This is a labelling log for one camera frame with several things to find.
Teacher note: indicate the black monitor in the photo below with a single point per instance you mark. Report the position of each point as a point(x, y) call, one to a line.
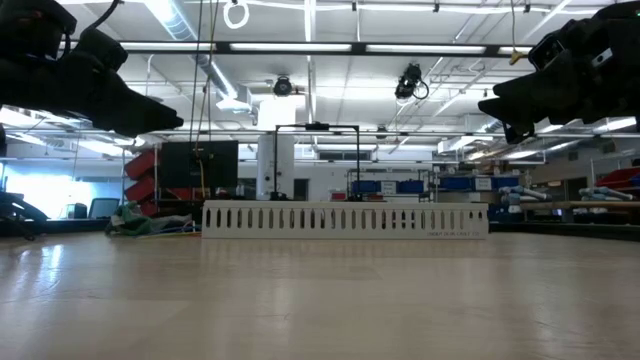
point(180, 165)

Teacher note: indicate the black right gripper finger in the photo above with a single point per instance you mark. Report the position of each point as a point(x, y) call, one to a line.
point(530, 100)
point(517, 132)

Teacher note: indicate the white blue roll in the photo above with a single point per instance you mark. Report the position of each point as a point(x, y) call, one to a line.
point(522, 192)
point(602, 192)

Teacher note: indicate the black mounted camera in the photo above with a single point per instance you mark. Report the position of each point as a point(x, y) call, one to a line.
point(407, 82)
point(282, 86)

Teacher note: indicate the yellow hanging tag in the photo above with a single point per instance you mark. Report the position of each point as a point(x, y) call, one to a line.
point(515, 56)

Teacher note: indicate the wooden bench board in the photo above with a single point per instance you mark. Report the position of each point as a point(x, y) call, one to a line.
point(575, 204)

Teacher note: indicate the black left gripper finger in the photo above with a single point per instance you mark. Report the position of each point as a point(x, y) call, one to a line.
point(135, 110)

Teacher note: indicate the long strip light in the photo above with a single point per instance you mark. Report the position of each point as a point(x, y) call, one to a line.
point(290, 47)
point(425, 49)

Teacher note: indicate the blue storage bin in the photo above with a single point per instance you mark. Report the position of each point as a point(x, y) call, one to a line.
point(457, 183)
point(367, 187)
point(506, 183)
point(411, 187)

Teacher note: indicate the large red bin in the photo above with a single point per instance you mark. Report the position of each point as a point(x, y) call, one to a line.
point(617, 177)

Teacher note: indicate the red storage bin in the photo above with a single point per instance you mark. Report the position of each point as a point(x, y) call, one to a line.
point(142, 165)
point(140, 190)

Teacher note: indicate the small dark chair back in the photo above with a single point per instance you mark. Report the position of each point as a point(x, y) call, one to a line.
point(77, 211)

